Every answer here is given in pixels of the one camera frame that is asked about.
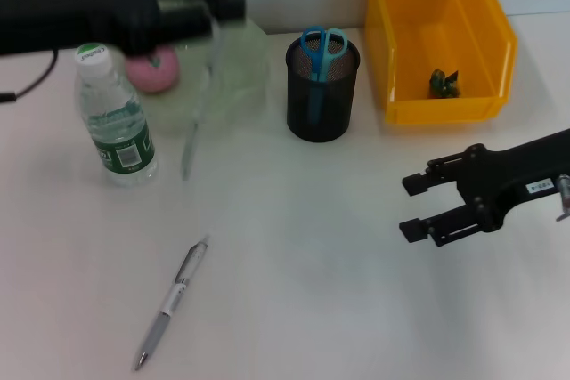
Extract clear plastic water bottle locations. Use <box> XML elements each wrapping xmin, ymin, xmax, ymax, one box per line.
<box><xmin>73</xmin><ymin>41</ymin><xmax>160</xmax><ymax>188</ymax></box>

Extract black mesh pen holder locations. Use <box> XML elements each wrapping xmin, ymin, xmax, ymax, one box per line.
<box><xmin>284</xmin><ymin>32</ymin><xmax>362</xmax><ymax>144</ymax></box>

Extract blue scissors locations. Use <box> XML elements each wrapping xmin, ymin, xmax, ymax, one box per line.
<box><xmin>298</xmin><ymin>26</ymin><xmax>349</xmax><ymax>125</ymax></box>

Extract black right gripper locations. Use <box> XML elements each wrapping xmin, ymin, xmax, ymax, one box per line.
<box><xmin>398</xmin><ymin>128</ymin><xmax>570</xmax><ymax>248</ymax></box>

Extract pink peach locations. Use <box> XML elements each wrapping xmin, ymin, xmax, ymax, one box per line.
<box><xmin>124</xmin><ymin>48</ymin><xmax>182</xmax><ymax>95</ymax></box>

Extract yellow plastic bin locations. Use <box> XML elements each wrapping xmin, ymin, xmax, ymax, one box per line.
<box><xmin>362</xmin><ymin>0</ymin><xmax>520</xmax><ymax>127</ymax></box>

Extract right gripper metal plug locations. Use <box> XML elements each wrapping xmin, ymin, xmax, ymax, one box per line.
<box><xmin>554</xmin><ymin>174</ymin><xmax>570</xmax><ymax>212</ymax></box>

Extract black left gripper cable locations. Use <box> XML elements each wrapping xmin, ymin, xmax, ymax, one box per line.
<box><xmin>0</xmin><ymin>48</ymin><xmax>61</xmax><ymax>104</ymax></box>

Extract clear plastic ruler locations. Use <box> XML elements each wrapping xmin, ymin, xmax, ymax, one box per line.
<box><xmin>180</xmin><ymin>19</ymin><xmax>226</xmax><ymax>183</ymax></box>

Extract green glass fruit bowl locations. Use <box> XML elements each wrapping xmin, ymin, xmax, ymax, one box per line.
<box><xmin>146</xmin><ymin>14</ymin><xmax>272</xmax><ymax>136</ymax></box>

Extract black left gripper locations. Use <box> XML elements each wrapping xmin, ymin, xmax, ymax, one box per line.
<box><xmin>0</xmin><ymin>0</ymin><xmax>232</xmax><ymax>56</ymax></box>

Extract grey white ballpoint pen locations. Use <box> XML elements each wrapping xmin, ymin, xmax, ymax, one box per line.
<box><xmin>134</xmin><ymin>232</ymin><xmax>210</xmax><ymax>373</ymax></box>

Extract green plastic wrapper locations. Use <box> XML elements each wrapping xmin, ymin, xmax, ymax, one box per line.
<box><xmin>427</xmin><ymin>68</ymin><xmax>462</xmax><ymax>100</ymax></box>

